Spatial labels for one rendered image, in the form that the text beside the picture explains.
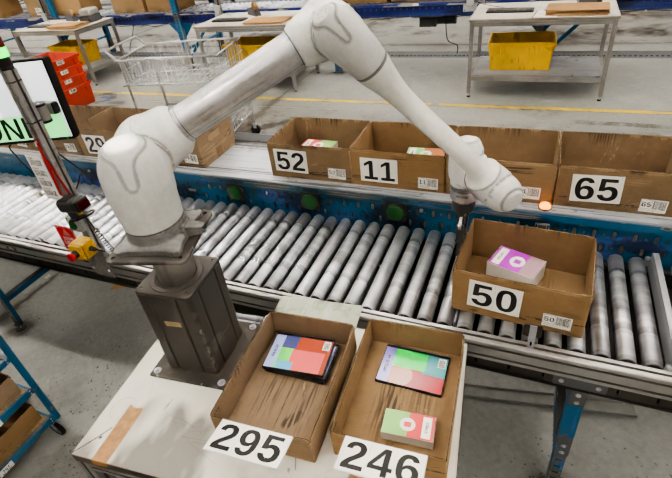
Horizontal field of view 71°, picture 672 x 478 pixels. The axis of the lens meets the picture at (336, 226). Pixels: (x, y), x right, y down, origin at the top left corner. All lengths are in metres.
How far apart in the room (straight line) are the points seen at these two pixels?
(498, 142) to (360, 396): 1.23
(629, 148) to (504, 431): 1.24
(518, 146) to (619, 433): 1.24
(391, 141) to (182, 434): 1.46
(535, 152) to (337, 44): 1.19
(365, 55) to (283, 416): 0.96
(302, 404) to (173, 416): 0.37
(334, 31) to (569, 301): 0.98
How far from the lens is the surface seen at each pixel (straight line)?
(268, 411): 1.42
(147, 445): 1.49
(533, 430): 2.30
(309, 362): 1.44
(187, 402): 1.53
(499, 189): 1.34
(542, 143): 2.12
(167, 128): 1.34
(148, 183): 1.18
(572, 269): 1.81
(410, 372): 1.43
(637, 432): 2.42
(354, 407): 1.38
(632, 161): 2.18
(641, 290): 1.84
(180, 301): 1.35
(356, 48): 1.18
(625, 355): 1.62
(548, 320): 1.58
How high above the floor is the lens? 1.90
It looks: 35 degrees down
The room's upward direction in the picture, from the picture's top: 8 degrees counter-clockwise
